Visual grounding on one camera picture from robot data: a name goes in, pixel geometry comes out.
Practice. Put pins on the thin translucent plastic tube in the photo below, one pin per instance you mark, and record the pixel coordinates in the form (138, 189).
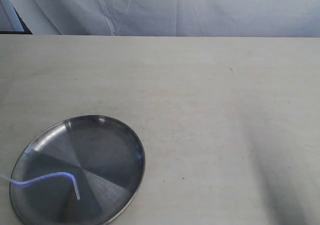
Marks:
(44, 177)

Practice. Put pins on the round stainless steel plate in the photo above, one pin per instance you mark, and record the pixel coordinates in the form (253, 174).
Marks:
(104, 154)

